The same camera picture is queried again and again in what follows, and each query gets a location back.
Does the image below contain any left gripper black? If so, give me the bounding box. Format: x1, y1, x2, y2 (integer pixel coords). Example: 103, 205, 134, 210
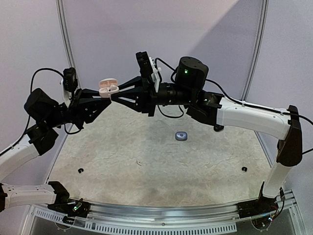
45, 88, 111, 129

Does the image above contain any pink earbud charging case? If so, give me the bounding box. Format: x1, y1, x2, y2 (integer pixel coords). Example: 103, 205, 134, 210
98, 78, 119, 98

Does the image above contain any purple earbud charging case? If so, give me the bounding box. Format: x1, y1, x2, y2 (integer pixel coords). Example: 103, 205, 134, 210
175, 131, 188, 141

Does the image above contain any black earbud case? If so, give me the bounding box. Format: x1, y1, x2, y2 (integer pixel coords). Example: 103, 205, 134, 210
213, 124, 224, 132

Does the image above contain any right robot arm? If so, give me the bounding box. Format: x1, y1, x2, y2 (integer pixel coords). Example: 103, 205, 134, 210
112, 55, 303, 213

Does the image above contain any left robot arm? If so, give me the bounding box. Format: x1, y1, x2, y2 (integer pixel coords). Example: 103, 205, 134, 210
0, 68, 115, 212

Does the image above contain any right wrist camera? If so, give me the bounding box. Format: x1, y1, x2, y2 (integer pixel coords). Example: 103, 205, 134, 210
135, 51, 163, 90

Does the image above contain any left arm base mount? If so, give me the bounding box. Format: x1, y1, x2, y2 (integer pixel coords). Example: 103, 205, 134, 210
47, 181, 91, 218

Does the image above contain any aluminium front rail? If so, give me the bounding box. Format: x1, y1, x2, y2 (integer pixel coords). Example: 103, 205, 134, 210
22, 191, 305, 235

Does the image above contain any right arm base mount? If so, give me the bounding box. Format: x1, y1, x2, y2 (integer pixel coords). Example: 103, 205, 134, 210
236, 186, 284, 219

